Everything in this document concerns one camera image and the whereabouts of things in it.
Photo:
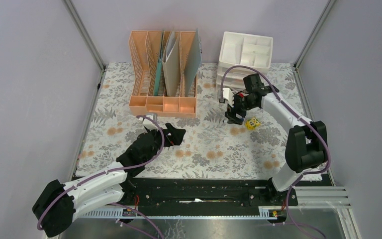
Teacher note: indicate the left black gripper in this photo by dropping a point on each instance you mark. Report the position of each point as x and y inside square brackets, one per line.
[175, 137]

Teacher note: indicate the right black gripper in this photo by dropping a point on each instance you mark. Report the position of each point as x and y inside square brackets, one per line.
[232, 112]

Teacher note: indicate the teal folder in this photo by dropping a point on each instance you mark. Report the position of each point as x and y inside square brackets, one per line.
[159, 66]

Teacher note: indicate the white plastic drawer unit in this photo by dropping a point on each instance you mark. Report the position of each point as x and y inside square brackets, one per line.
[249, 50]

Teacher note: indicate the light blue folder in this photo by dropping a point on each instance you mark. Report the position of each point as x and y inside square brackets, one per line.
[193, 63]

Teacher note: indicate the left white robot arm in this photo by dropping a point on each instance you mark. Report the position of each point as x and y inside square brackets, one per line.
[60, 204]

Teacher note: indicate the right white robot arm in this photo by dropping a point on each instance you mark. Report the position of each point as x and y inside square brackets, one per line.
[306, 144]

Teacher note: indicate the yellow owl eraser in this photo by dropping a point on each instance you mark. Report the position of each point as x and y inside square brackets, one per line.
[252, 123]

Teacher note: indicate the orange plastic file organizer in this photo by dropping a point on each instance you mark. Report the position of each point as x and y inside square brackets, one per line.
[144, 50]

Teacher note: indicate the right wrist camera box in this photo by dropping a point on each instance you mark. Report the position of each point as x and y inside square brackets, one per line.
[226, 95]

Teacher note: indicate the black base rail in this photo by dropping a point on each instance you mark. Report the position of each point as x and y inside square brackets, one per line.
[203, 197]

